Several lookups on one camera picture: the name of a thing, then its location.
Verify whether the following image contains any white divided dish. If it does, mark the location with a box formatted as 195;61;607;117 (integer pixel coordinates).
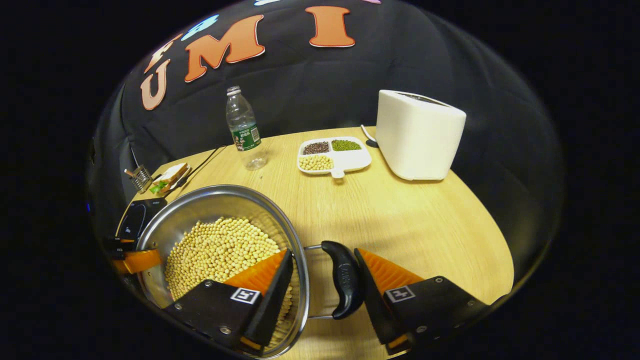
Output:
297;136;373;179

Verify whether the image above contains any black backdrop cloth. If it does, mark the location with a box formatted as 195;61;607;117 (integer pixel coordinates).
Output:
87;0;566;281

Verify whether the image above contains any sandwich with lettuce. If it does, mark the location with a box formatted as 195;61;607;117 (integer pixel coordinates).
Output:
150;162;190;195

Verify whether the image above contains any black cooktop cable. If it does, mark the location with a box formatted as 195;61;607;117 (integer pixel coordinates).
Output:
177;145;228;188

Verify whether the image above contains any white toaster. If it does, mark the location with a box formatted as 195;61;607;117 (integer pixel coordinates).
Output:
375;89;467;181

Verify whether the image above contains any heap of yellow soybeans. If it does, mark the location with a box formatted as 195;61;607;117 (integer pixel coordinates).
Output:
164;216;296;347

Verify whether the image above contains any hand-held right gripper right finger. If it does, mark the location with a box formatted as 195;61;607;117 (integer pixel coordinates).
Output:
354;247;491;356

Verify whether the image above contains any white toaster cable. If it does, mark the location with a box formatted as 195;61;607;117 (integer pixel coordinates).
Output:
360;124;379;149

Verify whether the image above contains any small pile of soybeans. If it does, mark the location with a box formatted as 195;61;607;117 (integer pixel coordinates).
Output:
299;155;334;172

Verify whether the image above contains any clear plastic water bottle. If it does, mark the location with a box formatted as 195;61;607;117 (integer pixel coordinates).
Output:
225;85;268;171

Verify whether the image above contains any wire mesh basket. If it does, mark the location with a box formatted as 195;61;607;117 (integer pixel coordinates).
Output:
124;165;153;194

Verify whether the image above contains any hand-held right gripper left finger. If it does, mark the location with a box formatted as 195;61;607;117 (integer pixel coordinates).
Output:
164;248;295;357

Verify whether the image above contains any black induction cooktop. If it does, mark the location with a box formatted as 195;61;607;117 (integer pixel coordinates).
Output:
117;197;168;241

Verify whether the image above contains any steel pot with black handles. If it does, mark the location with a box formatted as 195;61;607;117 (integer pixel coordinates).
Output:
136;184;365;360

